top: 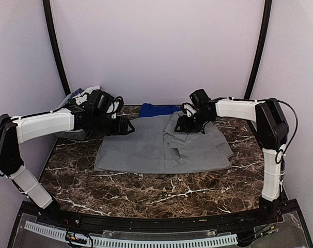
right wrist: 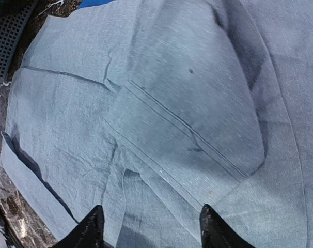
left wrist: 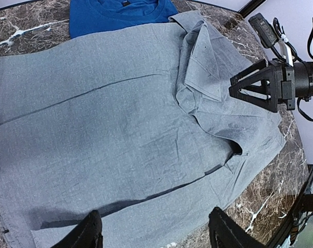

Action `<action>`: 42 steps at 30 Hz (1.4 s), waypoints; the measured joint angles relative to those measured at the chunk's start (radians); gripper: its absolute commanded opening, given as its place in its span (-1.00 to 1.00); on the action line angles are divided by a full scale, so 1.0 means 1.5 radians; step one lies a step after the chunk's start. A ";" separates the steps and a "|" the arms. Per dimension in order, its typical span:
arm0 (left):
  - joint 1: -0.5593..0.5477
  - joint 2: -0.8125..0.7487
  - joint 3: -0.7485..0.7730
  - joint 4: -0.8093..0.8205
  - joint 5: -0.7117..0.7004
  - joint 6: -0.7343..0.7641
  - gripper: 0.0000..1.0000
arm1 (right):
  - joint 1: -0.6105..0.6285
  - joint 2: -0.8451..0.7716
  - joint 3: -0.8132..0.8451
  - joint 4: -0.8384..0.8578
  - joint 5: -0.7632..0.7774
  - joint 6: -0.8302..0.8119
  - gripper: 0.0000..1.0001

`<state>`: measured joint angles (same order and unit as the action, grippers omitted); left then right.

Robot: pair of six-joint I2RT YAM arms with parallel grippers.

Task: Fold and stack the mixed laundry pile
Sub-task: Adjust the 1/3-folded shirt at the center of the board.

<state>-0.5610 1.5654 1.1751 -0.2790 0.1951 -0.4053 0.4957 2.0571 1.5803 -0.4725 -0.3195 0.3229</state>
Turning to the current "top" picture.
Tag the blue printed t-shirt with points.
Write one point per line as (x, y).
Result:
(151, 110)

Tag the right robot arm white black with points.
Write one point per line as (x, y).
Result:
(271, 134)

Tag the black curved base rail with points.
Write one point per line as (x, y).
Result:
(89, 223)

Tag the left black frame post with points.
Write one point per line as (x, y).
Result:
(54, 45)

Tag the black frame post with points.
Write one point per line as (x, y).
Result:
(259, 49)
(54, 45)

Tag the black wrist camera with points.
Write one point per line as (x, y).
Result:
(199, 99)
(100, 103)

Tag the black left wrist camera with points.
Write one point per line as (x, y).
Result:
(100, 103)

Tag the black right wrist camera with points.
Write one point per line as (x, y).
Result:
(199, 99)

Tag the grey plastic laundry basket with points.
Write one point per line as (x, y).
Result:
(73, 135)

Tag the white slotted cable duct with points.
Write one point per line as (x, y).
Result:
(60, 234)

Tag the right black frame post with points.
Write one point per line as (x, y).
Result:
(259, 49)

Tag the dark green white garment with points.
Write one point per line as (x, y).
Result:
(83, 96)

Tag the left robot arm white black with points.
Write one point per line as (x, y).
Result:
(25, 141)

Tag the blue patterned garment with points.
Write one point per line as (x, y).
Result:
(76, 93)

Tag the grey button shirt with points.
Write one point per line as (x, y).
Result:
(155, 148)

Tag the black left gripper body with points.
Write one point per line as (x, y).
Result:
(115, 129)

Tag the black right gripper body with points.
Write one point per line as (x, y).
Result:
(195, 124)

